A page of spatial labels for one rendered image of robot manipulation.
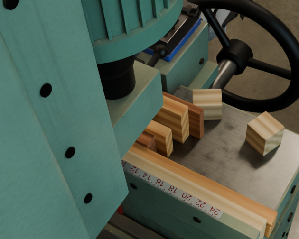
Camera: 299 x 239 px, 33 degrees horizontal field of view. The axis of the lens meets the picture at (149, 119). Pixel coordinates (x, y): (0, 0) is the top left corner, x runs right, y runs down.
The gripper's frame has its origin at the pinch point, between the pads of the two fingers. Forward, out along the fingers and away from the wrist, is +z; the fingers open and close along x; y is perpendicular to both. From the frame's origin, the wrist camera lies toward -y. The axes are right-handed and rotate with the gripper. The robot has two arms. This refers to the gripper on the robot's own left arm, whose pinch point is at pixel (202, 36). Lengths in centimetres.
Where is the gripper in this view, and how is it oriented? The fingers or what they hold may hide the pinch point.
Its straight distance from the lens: 110.4
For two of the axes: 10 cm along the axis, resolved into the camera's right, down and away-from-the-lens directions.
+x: -8.0, -4.2, 4.4
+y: 3.8, 2.2, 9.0
